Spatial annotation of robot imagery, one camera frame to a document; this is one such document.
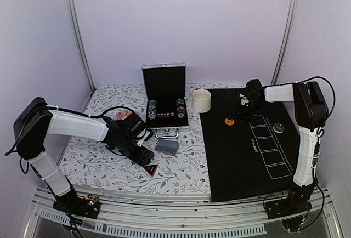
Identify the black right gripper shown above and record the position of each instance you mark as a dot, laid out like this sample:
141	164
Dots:
237	110

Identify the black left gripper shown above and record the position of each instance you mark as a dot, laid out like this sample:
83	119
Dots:
142	157

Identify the orange big blind button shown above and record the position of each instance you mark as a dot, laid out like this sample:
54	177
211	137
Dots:
229	121

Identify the clear dealer button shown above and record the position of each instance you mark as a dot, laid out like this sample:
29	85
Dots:
278	128

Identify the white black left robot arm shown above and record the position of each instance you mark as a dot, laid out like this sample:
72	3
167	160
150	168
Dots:
41	123

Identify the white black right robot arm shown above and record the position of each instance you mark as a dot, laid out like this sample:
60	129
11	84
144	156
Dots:
311	113

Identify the red triangular all-in marker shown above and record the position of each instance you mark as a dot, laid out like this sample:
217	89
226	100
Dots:
151	169

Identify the blue playing card deck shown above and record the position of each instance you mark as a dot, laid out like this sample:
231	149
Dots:
168	147

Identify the floral table cloth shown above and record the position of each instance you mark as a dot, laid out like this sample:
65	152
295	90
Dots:
88	163

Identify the blue green chip stack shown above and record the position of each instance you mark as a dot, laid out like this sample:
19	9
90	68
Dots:
152	109

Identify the row of red dice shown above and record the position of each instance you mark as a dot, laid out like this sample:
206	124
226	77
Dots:
165	114

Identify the white ceramic cup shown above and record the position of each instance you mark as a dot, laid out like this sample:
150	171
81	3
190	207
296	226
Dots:
201	101

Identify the red patterned bowl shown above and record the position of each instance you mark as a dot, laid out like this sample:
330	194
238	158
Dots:
123	114

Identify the aluminium poker chip case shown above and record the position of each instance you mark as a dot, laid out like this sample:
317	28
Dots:
165	83

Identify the black poker mat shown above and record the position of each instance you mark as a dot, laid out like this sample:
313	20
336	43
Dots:
248	159

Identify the red black chip stack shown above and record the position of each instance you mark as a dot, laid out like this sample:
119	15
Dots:
180	108

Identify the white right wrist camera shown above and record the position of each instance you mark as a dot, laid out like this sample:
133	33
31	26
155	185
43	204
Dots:
243	100

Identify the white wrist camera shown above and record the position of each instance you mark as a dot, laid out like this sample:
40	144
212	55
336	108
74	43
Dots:
144	136
243	100

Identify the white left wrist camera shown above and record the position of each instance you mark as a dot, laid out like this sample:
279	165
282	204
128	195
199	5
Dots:
144	136

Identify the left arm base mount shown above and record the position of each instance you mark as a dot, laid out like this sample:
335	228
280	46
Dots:
70	203

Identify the right aluminium frame post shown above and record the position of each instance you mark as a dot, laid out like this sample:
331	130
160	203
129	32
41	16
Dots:
292	6

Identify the aluminium frame post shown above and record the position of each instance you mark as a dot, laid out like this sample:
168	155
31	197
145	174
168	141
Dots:
80	46
292	6

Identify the left aluminium frame post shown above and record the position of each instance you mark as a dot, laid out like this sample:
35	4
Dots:
80	46

